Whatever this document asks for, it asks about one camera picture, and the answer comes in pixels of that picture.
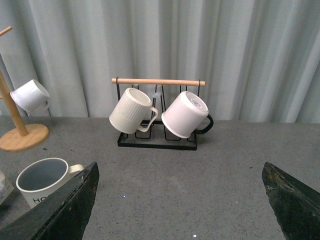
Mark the cream ribbed hanging mug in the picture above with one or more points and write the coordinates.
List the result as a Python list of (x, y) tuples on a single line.
[(130, 111)]

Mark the black wire mug rack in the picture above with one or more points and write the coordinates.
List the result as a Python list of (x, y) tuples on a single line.
[(157, 137)]

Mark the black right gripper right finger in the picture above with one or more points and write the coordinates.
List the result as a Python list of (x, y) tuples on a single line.
[(295, 204)]

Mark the wooden mug tree stand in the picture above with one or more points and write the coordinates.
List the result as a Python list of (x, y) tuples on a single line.
[(22, 137)]

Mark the milk carton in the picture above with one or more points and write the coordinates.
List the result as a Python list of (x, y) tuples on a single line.
[(6, 187)]

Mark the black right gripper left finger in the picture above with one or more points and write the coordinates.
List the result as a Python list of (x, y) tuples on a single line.
[(65, 213)]

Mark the white mug black handle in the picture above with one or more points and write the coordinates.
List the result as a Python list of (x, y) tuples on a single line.
[(186, 115)]

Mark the cream HOME mug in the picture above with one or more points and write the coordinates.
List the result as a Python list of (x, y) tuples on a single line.
[(41, 178)]

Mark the white mug on tree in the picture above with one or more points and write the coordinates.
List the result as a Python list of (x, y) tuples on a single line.
[(31, 97)]

